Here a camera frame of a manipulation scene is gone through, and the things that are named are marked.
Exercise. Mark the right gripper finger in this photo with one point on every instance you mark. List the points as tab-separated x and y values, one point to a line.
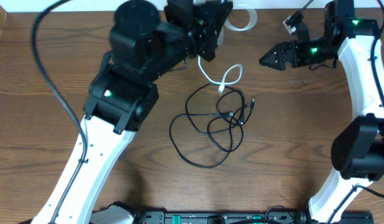
273	63
276	54

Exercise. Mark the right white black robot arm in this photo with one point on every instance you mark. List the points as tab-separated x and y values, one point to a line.
357	153

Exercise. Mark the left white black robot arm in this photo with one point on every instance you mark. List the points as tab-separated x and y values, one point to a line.
120	97

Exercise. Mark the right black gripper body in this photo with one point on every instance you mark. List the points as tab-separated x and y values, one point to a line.
309	52

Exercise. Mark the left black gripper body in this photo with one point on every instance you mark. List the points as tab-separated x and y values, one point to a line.
201	34

